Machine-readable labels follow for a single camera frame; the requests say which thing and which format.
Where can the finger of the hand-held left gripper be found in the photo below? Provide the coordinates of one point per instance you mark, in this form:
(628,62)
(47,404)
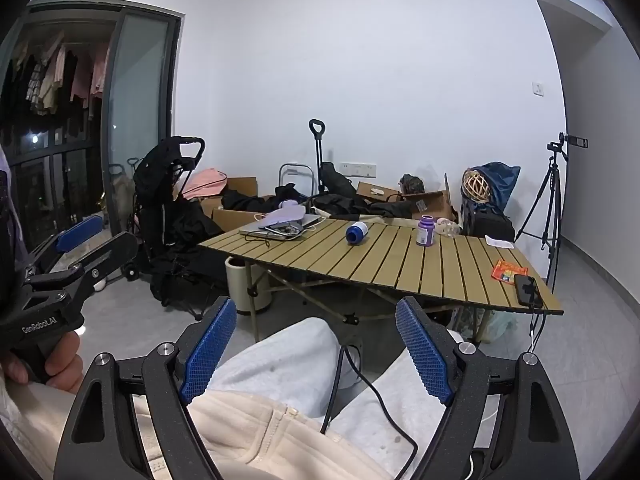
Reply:
(112,255)
(79,232)

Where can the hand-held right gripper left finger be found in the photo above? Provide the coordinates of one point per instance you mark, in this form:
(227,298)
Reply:
(210,352)

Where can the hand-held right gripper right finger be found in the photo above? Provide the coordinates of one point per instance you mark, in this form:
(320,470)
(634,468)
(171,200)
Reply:
(425,355)

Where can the person's left forearm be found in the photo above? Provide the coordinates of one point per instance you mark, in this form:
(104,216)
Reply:
(25,422)

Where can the person's left hand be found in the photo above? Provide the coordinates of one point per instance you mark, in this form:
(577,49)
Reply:
(65,365)

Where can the person's right leg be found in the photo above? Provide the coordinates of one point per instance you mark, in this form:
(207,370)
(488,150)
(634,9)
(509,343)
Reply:
(395,405)

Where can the person's leg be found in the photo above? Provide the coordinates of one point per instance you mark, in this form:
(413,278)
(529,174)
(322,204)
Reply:
(395,405)
(290,360)

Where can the white shoe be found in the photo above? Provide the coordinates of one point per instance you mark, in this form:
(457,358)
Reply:
(352,367)

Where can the white trash bin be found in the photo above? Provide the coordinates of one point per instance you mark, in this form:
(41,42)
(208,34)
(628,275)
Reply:
(240,285)

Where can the pale plastic bag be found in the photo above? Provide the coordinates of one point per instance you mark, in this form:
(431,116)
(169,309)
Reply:
(497,325)

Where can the person's left leg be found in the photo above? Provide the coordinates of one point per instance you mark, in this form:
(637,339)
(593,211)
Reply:
(290,360)

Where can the black stroller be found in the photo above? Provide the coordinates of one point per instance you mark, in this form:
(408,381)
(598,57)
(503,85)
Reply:
(160,185)

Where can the slatted folding table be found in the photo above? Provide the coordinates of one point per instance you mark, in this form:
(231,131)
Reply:
(400,270)

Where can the cream jacket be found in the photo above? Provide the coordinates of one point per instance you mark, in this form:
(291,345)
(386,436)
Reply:
(250,435)

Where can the orange packet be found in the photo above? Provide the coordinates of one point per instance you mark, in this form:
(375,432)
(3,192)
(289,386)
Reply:
(505,271)

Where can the pink cloth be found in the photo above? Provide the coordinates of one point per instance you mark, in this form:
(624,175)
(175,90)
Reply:
(205,182)

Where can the purple bottle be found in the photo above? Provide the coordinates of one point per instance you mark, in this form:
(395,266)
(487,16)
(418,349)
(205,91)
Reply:
(426,234)

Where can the black phone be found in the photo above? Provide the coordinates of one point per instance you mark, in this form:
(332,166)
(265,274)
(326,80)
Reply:
(527,290)

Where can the clear plastic bottle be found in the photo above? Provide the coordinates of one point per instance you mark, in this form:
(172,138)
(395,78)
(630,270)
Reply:
(446,226)

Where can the grey laptop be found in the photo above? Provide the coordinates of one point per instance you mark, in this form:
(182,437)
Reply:
(257,230)

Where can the white paper sheet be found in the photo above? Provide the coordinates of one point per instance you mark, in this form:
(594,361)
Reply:
(500,243)

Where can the black bag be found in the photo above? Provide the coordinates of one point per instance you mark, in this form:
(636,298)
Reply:
(492,227)

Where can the large open cardboard box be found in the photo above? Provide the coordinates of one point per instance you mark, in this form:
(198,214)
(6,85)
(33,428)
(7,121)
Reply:
(435,204)

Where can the lavender pouch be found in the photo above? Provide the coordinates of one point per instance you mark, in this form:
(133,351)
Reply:
(285,217)

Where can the row of hanging clothes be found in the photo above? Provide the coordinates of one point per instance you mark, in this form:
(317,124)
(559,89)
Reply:
(50,75)

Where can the glass sliding door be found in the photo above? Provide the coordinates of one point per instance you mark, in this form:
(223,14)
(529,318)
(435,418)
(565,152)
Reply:
(145,85)

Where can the heap of black clothes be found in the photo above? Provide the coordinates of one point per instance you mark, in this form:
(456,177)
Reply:
(345,205)

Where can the flat cardboard box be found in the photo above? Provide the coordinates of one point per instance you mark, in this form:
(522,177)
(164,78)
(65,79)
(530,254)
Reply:
(375,191)

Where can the dark patterned bag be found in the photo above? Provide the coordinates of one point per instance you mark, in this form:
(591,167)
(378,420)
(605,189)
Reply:
(412,183)

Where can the wicker ball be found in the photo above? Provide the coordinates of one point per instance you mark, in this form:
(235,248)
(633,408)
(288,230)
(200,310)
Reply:
(475,186)

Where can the blue backpack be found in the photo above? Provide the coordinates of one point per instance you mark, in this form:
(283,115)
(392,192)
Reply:
(502,180)

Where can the black tripod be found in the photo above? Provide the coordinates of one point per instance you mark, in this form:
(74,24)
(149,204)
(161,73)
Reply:
(552,180)

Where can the white wall socket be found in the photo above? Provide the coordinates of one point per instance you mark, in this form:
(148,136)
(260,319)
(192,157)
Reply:
(359,169)

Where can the silver folded trolley frame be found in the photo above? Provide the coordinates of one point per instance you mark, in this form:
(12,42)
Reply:
(292,167)

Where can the phone on tripod mount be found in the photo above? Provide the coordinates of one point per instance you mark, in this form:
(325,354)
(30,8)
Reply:
(577,142)

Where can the white wall switch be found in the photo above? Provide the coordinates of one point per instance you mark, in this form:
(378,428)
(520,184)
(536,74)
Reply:
(538,88)

